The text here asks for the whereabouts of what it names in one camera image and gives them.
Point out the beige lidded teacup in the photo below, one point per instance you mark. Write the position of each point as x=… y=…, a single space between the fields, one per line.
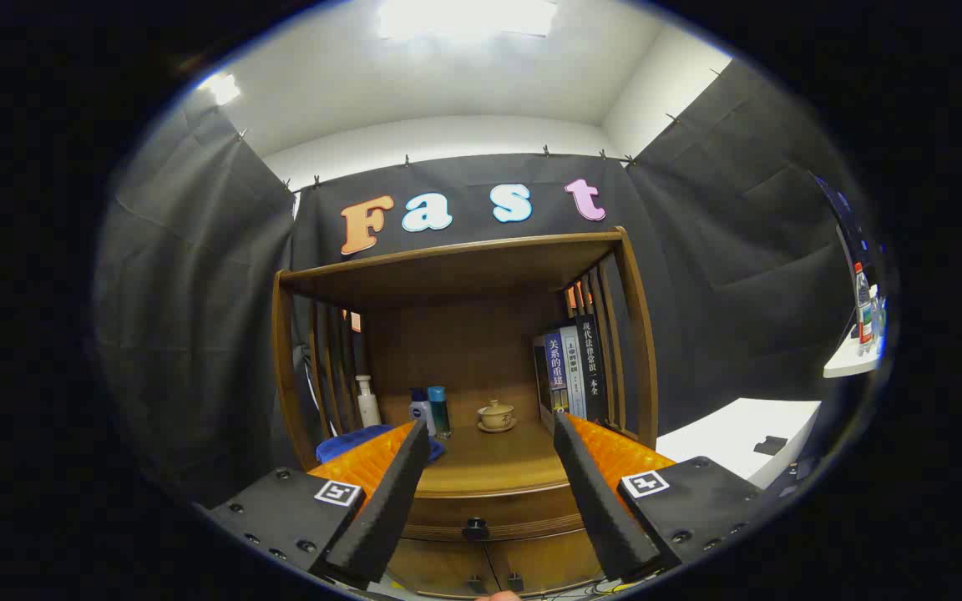
x=497 y=416

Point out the light blue book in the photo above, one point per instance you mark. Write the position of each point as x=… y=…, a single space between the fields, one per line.
x=573 y=367

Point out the small ceiling light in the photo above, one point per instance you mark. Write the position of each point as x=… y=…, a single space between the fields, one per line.
x=222 y=88

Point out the wooden drawer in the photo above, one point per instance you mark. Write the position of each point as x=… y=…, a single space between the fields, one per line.
x=498 y=513

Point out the white bottle with blue cap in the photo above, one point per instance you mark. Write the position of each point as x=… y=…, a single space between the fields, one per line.
x=422 y=413

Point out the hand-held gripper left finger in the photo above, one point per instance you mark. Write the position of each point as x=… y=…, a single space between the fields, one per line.
x=389 y=509

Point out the white pump bottle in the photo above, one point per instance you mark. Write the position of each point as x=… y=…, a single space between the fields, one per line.
x=368 y=409

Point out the large ceiling light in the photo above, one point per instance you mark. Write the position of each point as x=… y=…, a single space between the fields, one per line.
x=464 y=17

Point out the red label water bottle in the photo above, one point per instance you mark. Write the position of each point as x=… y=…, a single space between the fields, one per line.
x=863 y=317

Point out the teal bottle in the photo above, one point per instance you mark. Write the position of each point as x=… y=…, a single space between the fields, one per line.
x=439 y=413

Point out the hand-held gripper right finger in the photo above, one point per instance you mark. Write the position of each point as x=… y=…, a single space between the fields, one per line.
x=598 y=501

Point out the wooden cabinet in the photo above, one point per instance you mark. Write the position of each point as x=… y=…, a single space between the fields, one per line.
x=464 y=275

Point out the blue towel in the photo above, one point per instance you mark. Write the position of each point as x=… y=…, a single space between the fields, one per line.
x=356 y=441

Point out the white shelf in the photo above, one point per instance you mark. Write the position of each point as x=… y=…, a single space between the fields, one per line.
x=848 y=365

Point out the clear plastic bottle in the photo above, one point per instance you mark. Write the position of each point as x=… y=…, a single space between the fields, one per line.
x=878 y=321

